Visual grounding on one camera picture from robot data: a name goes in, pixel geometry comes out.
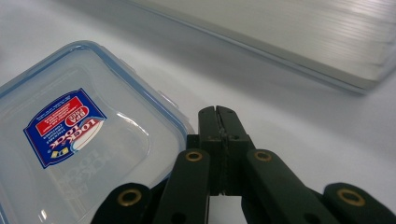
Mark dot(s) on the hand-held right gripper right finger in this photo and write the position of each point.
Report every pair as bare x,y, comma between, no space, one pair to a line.
235,146

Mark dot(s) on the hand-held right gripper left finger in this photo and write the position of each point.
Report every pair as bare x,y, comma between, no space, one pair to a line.
211,146

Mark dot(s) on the small clear food container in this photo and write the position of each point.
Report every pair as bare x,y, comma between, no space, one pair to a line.
93,140

